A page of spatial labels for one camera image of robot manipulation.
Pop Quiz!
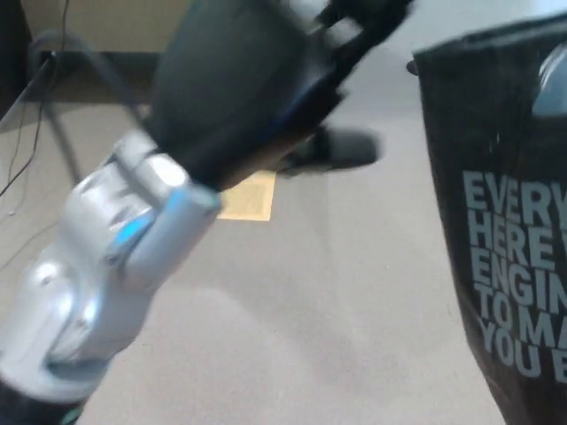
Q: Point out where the black robot wrist cable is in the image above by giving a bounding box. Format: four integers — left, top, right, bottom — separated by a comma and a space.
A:
28, 30, 154, 178

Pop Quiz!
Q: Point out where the yellow rectangular floor mat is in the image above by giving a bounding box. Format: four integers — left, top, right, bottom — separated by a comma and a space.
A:
219, 172, 276, 221

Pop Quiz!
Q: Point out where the black plastic bag grey print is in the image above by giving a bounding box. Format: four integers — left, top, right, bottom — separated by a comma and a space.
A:
406, 11, 567, 425

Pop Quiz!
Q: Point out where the robot left black hand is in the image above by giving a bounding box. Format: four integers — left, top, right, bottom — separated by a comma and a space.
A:
148, 0, 420, 189

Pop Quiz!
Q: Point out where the black hanging power cable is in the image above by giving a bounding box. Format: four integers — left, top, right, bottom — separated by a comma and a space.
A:
0, 0, 71, 198

